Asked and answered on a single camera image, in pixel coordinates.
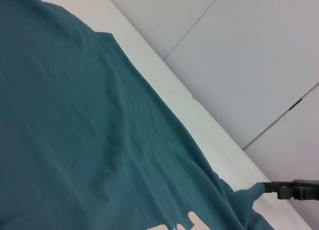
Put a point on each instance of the teal blue printed t-shirt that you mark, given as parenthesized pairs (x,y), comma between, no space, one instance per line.
(87,115)

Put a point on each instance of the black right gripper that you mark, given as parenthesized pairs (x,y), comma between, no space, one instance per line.
(307,190)

